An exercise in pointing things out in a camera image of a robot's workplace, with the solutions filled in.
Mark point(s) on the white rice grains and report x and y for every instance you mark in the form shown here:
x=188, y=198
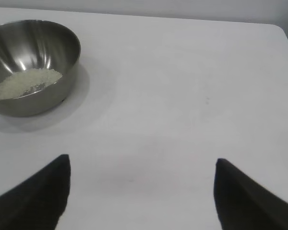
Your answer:
x=26, y=82

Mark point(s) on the stainless steel mixing bowl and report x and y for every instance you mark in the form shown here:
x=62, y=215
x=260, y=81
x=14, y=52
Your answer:
x=38, y=43

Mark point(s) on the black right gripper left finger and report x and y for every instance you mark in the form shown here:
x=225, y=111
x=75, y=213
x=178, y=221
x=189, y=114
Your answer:
x=33, y=198

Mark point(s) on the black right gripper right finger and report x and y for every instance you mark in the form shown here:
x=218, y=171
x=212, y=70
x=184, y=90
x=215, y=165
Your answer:
x=247, y=207

